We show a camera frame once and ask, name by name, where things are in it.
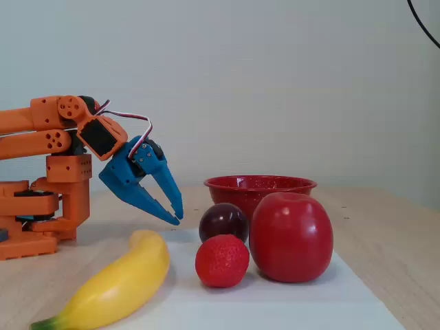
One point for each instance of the red toy apple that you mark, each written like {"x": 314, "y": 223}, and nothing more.
{"x": 290, "y": 240}

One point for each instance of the yellow toy banana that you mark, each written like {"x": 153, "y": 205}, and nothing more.
{"x": 120, "y": 285}

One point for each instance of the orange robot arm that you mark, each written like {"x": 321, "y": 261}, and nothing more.
{"x": 24, "y": 118}

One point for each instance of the orange robot base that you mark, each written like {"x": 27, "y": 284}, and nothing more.
{"x": 70, "y": 199}

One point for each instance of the blue gripper body with servo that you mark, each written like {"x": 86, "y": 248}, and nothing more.
{"x": 121, "y": 169}

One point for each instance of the red speckled bowl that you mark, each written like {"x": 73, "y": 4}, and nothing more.
{"x": 240, "y": 196}

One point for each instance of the red toy strawberry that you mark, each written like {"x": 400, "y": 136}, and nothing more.
{"x": 221, "y": 263}

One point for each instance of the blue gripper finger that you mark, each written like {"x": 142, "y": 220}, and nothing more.
{"x": 163, "y": 177}
{"x": 151, "y": 204}

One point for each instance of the white paper sheet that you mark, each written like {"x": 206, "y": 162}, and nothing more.
{"x": 292, "y": 302}

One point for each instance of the dark purple toy plum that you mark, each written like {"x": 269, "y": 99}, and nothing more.
{"x": 221, "y": 220}

